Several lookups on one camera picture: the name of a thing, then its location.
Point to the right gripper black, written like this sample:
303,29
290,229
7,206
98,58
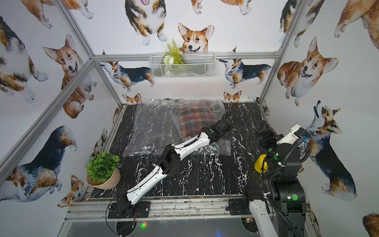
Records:
275,138

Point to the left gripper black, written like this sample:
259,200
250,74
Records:
223,126

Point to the red plaid shirt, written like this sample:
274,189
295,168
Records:
194,117

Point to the clear plastic vacuum bag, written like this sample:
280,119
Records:
157,124

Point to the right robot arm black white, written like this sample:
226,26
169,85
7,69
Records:
279,207

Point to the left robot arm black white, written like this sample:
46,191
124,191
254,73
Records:
170,163

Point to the yellow dustpan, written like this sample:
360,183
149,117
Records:
261,164

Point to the artificial fern with white flower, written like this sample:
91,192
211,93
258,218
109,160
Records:
173,56

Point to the green potted plant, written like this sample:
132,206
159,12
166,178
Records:
102,171

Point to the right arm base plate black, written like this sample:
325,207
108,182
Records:
238,206

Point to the white wire wall basket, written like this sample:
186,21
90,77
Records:
190,65

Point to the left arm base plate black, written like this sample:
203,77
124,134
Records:
120,211

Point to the aluminium frame rail front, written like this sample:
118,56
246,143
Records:
163,208

